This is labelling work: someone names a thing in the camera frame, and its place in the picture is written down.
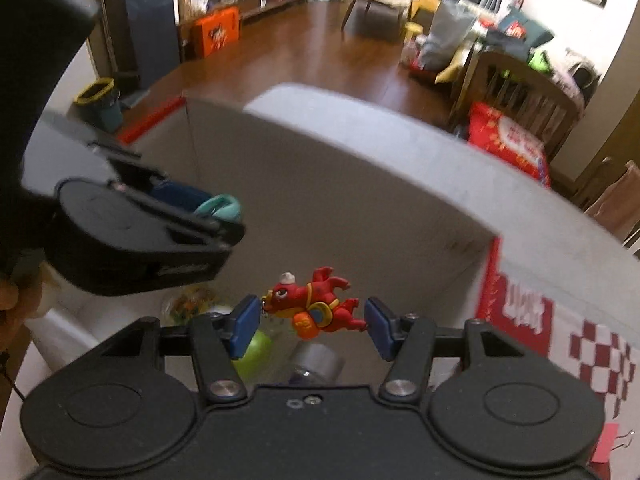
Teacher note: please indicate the cluttered sofa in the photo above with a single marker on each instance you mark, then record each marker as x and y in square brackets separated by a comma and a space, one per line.
[545, 45]

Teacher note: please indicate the red printed bag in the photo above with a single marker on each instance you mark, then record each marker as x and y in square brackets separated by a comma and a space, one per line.
[510, 145]

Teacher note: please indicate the red cardboard box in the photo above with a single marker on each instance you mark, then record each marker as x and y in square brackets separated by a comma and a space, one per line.
[350, 200]

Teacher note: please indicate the green ball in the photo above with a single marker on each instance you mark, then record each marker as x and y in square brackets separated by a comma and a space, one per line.
[254, 355]

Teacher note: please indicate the pink paper note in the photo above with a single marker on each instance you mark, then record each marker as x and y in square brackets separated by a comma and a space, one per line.
[606, 442]

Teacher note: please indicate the teal bucket yellow rim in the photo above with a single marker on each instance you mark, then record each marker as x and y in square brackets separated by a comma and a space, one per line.
[97, 102]

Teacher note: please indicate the wooden chair with towel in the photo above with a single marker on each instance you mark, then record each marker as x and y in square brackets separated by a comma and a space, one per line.
[592, 180]

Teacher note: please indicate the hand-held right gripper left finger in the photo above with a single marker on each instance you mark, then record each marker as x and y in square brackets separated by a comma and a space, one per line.
[247, 327]

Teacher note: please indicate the pink towel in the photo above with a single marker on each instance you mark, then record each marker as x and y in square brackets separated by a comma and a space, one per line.
[617, 200]

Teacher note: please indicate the orange box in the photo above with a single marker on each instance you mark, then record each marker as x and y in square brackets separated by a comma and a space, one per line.
[216, 32]

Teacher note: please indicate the binder clip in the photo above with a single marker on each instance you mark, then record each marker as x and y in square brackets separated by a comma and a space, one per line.
[627, 441]

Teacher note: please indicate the clear container colourful contents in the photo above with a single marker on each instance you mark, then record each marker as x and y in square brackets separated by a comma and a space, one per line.
[192, 302]

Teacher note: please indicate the wooden slatted chair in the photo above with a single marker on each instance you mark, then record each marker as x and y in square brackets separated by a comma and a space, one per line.
[525, 95]

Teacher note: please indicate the yellow stool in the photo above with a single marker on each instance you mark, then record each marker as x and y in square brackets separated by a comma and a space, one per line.
[412, 31]

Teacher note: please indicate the black water dispenser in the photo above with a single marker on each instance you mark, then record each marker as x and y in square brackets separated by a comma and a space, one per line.
[112, 25]

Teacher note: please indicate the person's left hand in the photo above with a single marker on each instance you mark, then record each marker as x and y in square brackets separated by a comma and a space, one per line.
[10, 302]

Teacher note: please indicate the grey plastic bag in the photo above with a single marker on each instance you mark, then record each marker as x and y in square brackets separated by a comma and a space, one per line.
[445, 35]

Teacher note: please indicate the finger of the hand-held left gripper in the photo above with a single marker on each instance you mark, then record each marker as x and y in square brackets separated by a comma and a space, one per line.
[210, 230]
[172, 194]

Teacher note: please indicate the dark blue panel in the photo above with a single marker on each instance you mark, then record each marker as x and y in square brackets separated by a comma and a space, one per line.
[152, 25]

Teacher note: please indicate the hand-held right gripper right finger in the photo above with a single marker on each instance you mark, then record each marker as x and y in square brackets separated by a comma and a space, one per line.
[380, 327]

